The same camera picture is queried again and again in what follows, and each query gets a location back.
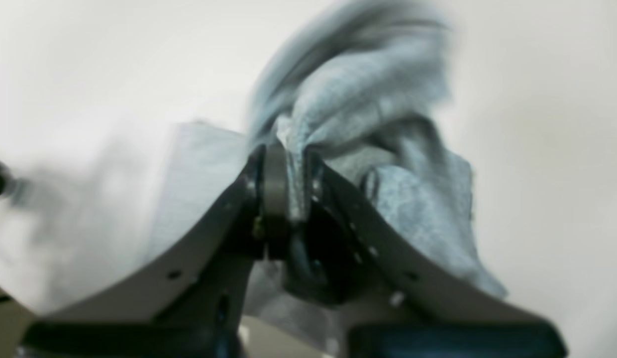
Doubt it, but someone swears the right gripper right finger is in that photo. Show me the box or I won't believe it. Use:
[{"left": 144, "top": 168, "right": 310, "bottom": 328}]
[{"left": 306, "top": 151, "right": 568, "bottom": 358}]

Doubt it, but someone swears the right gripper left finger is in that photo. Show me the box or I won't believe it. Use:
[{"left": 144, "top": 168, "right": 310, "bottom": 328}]
[{"left": 20, "top": 144, "right": 286, "bottom": 358}]

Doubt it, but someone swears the grey T-shirt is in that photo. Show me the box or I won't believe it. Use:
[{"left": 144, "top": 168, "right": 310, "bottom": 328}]
[{"left": 139, "top": 0, "right": 508, "bottom": 349}]

